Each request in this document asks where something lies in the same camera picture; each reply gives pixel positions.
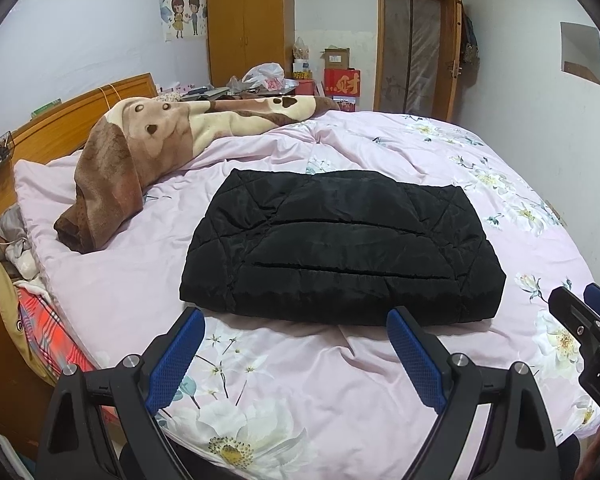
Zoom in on cartoon couple wall sticker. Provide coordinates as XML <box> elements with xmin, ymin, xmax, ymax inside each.
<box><xmin>157</xmin><ymin>0</ymin><xmax>208</xmax><ymax>43</ymax></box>

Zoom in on wooden wardrobe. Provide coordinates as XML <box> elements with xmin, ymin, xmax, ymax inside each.
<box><xmin>206</xmin><ymin>0</ymin><xmax>297</xmax><ymax>88</ymax></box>

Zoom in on wooden door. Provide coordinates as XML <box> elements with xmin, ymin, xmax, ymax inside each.
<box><xmin>445</xmin><ymin>0</ymin><xmax>464</xmax><ymax>123</ymax></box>

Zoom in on wooden headboard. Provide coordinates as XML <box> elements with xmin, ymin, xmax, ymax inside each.
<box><xmin>0</xmin><ymin>72</ymin><xmax>158</xmax><ymax>231</ymax></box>

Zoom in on red gift box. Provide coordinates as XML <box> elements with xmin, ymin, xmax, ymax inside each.
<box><xmin>324</xmin><ymin>68</ymin><xmax>362</xmax><ymax>98</ymax></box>

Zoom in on pink floral quilt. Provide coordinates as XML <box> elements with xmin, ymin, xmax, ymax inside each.
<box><xmin>14</xmin><ymin>109</ymin><xmax>600</xmax><ymax>480</ymax></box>

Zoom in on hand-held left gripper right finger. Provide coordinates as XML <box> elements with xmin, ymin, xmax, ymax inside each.
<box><xmin>386</xmin><ymin>305</ymin><xmax>563</xmax><ymax>480</ymax></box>

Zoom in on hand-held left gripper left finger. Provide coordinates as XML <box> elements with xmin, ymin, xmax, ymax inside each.
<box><xmin>36</xmin><ymin>305</ymin><xmax>207</xmax><ymax>480</ymax></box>

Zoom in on tan canvas bag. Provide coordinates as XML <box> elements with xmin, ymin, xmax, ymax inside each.
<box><xmin>0</xmin><ymin>242</ymin><xmax>51</xmax><ymax>381</ymax></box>

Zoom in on wooden door frame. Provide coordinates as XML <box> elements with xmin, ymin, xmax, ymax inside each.
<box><xmin>372</xmin><ymin>0</ymin><xmax>453</xmax><ymax>121</ymax></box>

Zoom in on white crumpled cloth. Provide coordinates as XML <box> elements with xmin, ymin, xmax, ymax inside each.
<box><xmin>0</xmin><ymin>205</ymin><xmax>40</xmax><ymax>281</ymax></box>

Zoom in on hanging bags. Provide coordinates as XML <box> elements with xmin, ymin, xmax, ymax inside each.
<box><xmin>459</xmin><ymin>7</ymin><xmax>481</xmax><ymax>88</ymax></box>

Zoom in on cardboard box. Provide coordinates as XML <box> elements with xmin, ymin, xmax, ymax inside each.
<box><xmin>321</xmin><ymin>47</ymin><xmax>351</xmax><ymax>71</ymax></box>

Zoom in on red plaid sheet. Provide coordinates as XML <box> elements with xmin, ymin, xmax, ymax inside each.
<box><xmin>14</xmin><ymin>280</ymin><xmax>106</xmax><ymax>401</ymax></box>

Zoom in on black puffer jacket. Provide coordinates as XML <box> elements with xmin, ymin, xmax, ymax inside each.
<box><xmin>178</xmin><ymin>169</ymin><xmax>507</xmax><ymax>325</ymax></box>

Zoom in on yellow cord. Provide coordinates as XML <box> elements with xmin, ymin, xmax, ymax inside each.
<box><xmin>97</xmin><ymin>85</ymin><xmax>127</xmax><ymax>107</ymax></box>

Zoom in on brown dog print blanket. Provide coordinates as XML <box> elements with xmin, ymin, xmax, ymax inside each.
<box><xmin>54</xmin><ymin>94</ymin><xmax>341</xmax><ymax>255</ymax></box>

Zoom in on mesh door curtain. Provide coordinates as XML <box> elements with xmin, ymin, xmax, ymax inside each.
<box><xmin>382</xmin><ymin>0</ymin><xmax>443</xmax><ymax>116</ymax></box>

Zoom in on white plastic bag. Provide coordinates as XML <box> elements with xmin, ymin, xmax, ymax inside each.
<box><xmin>242</xmin><ymin>62</ymin><xmax>287</xmax><ymax>92</ymax></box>

